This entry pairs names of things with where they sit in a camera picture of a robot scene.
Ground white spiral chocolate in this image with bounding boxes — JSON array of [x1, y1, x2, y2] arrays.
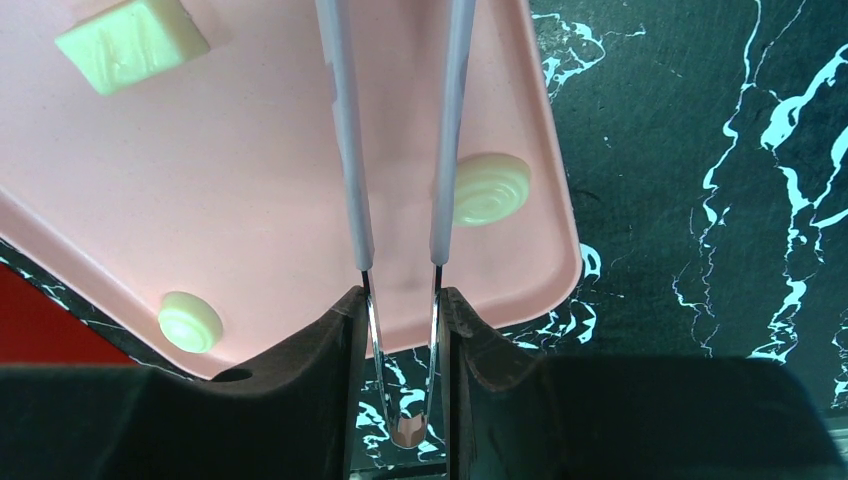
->
[[157, 291, 223, 354], [452, 153, 532, 227]]

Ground metal tweezers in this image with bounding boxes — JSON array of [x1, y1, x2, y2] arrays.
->
[[315, 1, 476, 449]]

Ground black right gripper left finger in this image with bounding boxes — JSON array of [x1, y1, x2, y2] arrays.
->
[[1, 286, 367, 479]]

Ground pink plastic tray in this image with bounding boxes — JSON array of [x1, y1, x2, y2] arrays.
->
[[1, 1, 582, 378]]

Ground white square chocolate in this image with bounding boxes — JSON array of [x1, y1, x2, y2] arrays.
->
[[55, 0, 210, 96]]

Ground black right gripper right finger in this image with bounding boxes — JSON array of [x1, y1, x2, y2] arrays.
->
[[440, 287, 847, 479]]

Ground red chocolate box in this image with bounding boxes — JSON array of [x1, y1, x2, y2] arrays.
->
[[1, 266, 134, 366]]

